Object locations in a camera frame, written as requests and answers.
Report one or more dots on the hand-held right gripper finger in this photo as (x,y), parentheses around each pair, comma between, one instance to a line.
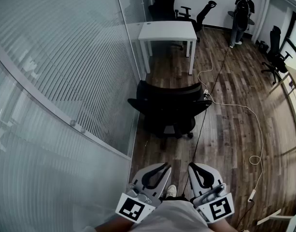
(215,178)
(194,185)

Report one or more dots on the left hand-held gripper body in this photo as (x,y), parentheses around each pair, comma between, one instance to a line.
(131,208)

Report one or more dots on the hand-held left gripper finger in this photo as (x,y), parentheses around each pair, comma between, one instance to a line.
(164,180)
(139,175)

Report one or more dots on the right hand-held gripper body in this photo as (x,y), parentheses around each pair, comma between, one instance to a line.
(219,208)

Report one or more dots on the person's left forearm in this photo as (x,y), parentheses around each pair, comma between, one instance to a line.
(114,226)

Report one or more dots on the person's right forearm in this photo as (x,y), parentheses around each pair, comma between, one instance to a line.
(220,227)

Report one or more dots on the white sneaker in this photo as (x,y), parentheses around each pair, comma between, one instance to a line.
(171,190)

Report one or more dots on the black trousers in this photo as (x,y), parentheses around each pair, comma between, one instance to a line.
(174,198)

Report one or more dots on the white power strip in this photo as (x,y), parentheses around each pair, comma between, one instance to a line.
(252,195)
(206,93)

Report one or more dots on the person in white coat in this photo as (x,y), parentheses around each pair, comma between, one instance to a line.
(169,216)

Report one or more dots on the white standing desk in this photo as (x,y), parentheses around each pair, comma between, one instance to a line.
(271,215)

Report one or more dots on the round door knob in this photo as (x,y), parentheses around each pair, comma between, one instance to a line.
(72,122)
(82,130)

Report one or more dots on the black floor box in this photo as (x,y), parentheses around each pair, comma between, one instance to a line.
(263,47)

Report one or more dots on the white table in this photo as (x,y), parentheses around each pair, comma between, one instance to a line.
(167,30)

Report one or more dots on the black headrest office chair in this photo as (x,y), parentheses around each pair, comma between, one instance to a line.
(274,42)

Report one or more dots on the black rounded case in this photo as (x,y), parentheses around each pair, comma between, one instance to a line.
(242,22)

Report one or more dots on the black reclined office chair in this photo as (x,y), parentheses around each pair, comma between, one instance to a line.
(201,16)

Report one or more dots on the round black side table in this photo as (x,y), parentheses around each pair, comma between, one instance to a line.
(231,14)

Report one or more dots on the black high-back office chair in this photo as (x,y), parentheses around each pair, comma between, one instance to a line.
(162,6)

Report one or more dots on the black striped backpack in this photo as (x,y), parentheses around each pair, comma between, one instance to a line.
(243,7)

